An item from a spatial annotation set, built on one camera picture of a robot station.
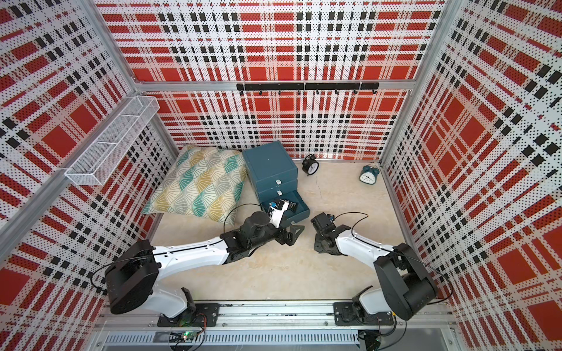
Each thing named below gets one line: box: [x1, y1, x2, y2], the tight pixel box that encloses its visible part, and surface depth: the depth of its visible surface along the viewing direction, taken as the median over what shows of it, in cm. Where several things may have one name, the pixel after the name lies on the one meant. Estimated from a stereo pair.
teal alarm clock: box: [359, 163, 380, 186], surface depth 110 cm
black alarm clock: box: [302, 153, 320, 177], surface depth 113 cm
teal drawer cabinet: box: [242, 140, 311, 221], surface depth 95 cm
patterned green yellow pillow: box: [141, 144, 248, 226], surface depth 94 cm
